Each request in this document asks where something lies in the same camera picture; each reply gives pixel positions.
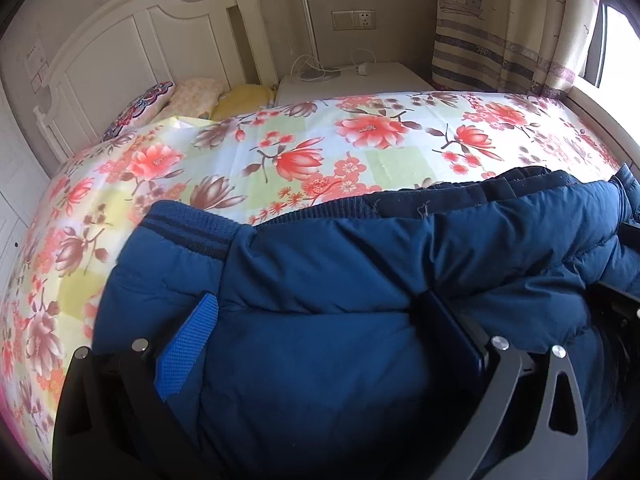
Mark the patterned purple pillow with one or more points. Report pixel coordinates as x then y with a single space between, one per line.
137 110

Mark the paper wall notice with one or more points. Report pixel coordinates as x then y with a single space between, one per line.
36 67

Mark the blue quilted jacket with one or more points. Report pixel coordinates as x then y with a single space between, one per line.
350 310

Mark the cream window ledge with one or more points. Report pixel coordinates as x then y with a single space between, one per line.
607 115

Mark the silver desk lamp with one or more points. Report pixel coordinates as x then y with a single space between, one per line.
306 15

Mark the floral quilt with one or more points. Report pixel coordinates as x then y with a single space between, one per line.
300 150

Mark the printed curtain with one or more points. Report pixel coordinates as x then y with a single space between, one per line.
500 25

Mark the window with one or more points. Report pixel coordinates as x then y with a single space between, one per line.
617 50

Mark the yellow pillow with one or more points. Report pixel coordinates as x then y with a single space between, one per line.
242 100

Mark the white wardrobe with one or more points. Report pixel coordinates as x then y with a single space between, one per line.
17 185

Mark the cream pillow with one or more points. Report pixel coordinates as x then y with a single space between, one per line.
195 95

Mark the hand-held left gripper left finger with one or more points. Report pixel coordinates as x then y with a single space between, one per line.
187 345

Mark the wall socket panel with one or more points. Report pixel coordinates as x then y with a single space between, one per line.
353 19

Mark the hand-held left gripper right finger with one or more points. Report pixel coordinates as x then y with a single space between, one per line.
452 345

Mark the white bed headboard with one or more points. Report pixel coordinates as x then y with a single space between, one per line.
125 35

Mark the white nightstand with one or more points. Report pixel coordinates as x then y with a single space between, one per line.
350 82

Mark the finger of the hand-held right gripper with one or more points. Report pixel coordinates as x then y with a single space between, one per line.
632 226
617 300

